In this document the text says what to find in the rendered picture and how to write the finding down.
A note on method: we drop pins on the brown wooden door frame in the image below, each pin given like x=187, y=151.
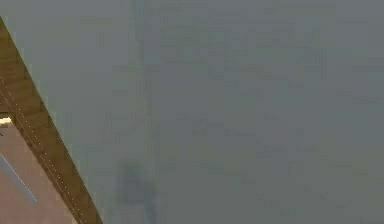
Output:
x=34, y=124

